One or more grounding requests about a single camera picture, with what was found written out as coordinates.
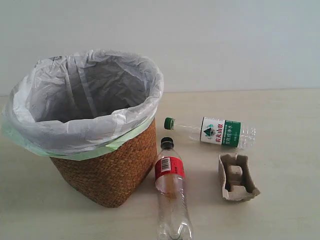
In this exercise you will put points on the green-cap clear water bottle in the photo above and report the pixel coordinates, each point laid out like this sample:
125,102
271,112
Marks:
227,133

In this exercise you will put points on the grey pulp cardboard tray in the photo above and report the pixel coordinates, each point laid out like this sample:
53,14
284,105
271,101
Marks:
235,178

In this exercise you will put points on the red-label black-cap clear bottle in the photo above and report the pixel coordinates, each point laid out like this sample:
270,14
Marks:
173,217

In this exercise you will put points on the woven wicker waste basket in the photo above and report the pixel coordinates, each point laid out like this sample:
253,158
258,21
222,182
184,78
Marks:
110,179

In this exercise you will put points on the white plastic bin liner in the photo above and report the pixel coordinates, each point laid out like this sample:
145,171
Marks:
83,105

